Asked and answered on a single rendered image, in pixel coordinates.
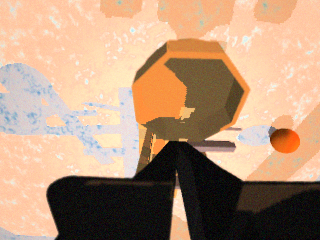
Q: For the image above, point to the orange ball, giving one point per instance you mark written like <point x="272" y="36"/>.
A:
<point x="285" y="140"/>

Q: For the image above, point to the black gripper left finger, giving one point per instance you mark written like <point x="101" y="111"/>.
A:
<point x="143" y="202"/>

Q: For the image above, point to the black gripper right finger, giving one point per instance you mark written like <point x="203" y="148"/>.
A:
<point x="218" y="204"/>

